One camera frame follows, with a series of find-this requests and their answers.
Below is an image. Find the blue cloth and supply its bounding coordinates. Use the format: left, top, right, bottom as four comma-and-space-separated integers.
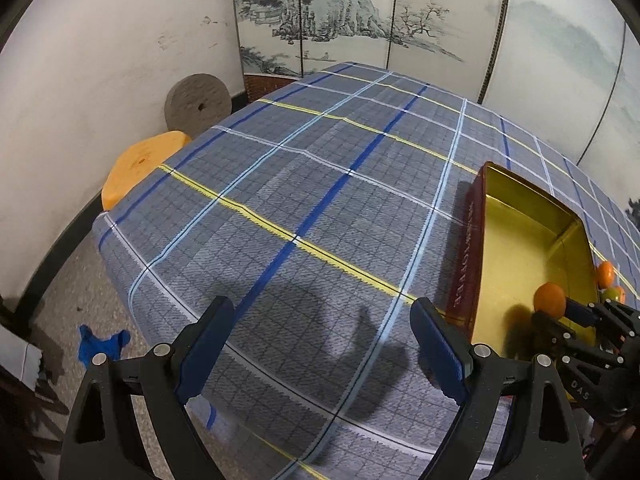
79, 325, 131, 368

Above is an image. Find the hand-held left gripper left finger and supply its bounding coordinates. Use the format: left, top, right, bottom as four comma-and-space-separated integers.
59, 296, 236, 480

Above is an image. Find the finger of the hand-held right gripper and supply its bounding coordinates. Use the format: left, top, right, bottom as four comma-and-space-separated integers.
531, 311, 623, 367
566, 298, 640, 341

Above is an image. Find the red and gold tin box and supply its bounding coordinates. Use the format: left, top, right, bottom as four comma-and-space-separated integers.
444, 161, 601, 358

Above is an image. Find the blue plaid tablecloth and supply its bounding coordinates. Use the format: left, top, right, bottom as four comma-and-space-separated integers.
92, 61, 640, 480

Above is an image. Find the orange wooden stool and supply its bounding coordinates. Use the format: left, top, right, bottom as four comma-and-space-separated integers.
101, 131, 192, 211

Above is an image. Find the painted folding screen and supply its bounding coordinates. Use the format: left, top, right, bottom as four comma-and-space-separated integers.
230, 0, 640, 211

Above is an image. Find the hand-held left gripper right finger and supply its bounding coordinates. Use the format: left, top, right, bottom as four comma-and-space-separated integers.
409, 297, 588, 480

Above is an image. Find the grey round millstone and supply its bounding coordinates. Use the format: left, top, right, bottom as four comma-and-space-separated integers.
164, 74, 232, 137

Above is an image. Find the white paper sheet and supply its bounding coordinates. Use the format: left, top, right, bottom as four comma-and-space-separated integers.
0, 322, 41, 391

